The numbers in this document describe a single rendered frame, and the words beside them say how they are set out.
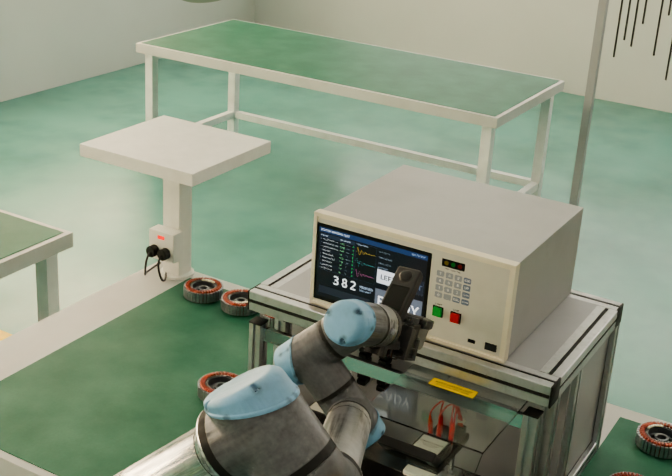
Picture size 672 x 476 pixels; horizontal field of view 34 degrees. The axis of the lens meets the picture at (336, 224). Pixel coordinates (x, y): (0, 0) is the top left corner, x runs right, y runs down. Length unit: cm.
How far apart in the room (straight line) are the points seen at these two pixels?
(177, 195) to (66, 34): 500
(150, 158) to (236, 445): 149
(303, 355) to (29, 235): 187
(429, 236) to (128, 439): 84
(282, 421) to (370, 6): 797
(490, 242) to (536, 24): 661
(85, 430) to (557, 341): 106
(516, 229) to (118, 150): 115
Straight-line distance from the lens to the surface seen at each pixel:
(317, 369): 185
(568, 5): 861
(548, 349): 223
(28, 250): 348
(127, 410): 263
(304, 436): 146
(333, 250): 223
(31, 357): 288
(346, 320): 179
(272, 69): 564
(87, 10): 822
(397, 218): 223
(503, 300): 209
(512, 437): 236
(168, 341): 292
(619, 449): 265
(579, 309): 241
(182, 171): 277
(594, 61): 559
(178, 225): 320
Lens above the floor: 213
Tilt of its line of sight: 22 degrees down
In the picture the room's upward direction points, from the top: 4 degrees clockwise
